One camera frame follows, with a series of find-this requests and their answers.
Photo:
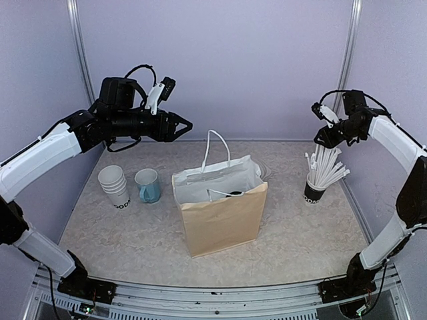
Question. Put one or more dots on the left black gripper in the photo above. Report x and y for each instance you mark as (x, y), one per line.
(164, 132)

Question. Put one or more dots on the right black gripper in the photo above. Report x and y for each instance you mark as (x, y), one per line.
(331, 140)

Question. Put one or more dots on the brown paper bag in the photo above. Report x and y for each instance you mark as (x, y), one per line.
(212, 221)

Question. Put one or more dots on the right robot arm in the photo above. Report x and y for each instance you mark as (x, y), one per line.
(410, 205)

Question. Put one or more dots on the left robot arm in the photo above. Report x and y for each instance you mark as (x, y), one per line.
(19, 171)

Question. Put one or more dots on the black cup of straws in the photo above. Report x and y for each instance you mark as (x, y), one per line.
(324, 169)

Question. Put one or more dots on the blue ceramic mug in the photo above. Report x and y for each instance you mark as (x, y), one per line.
(147, 182)

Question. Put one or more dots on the white paper cup stack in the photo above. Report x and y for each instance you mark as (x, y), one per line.
(114, 184)

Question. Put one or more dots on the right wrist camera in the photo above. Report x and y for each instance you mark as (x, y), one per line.
(325, 113)

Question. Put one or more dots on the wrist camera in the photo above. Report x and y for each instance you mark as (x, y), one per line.
(160, 92)
(325, 113)

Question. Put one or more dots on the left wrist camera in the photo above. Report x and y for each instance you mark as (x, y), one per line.
(160, 92)

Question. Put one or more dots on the right aluminium frame post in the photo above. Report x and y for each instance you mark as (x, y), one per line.
(354, 23)

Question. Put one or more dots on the aluminium frame post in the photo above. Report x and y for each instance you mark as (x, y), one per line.
(73, 12)
(354, 23)

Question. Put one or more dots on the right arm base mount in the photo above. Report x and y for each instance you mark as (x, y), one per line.
(358, 281)

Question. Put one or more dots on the left aluminium frame post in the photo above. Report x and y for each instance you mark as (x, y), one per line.
(73, 12)

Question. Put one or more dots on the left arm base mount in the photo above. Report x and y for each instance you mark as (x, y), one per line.
(78, 284)

